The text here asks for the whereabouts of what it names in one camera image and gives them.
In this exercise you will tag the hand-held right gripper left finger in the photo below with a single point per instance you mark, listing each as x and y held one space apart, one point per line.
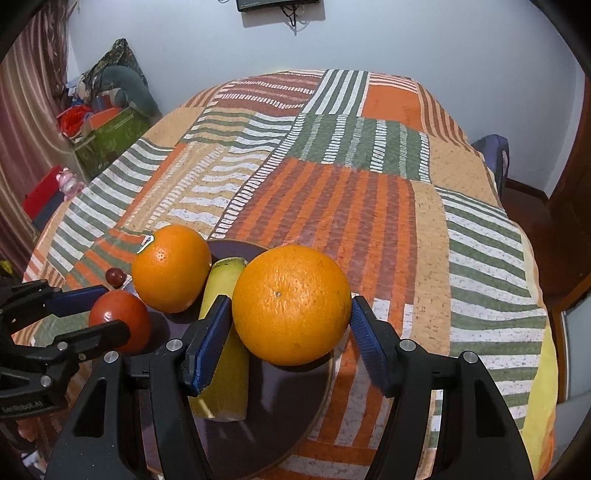
208 350

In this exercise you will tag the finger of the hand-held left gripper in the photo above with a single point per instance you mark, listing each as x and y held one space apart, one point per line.
94 339
78 297

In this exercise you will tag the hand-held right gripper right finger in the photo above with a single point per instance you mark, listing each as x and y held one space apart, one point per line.
369 350

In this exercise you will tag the red tomato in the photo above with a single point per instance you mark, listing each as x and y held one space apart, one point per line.
121 314

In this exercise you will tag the large orange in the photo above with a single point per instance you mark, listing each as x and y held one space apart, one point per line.
295 304

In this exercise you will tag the dark purple plate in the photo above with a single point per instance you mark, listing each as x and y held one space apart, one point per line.
281 401

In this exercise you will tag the yellow banana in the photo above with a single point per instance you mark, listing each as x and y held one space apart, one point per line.
232 381

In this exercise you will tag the small dark red grape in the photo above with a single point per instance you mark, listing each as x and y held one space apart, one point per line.
114 276

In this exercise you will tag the orange with sticker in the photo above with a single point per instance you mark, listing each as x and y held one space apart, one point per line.
173 270

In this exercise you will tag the red flat box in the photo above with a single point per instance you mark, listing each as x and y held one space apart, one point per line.
41 194

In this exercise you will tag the pink plush toy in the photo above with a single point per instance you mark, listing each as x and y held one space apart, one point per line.
69 182

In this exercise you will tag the striped patchwork blanket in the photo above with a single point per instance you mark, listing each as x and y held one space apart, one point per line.
369 207

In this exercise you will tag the green cardboard box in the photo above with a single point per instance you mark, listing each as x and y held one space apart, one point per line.
115 136

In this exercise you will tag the striped brown curtain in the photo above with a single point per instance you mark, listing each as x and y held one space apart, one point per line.
27 138

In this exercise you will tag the red plastic bag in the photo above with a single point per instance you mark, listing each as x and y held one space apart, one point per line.
74 119

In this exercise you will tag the yellow bed sheet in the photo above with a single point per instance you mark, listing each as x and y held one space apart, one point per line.
549 369

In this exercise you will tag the grey-green cushion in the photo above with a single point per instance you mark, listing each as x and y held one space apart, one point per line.
134 87

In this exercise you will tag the dark blue chair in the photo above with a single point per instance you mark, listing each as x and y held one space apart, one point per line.
496 154

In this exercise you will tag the camouflage cloth bundle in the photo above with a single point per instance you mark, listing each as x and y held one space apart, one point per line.
115 57

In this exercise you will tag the brown wooden door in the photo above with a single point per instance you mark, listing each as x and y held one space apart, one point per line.
570 207

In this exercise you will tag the black wall monitor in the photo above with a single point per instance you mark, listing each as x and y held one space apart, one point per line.
277 3

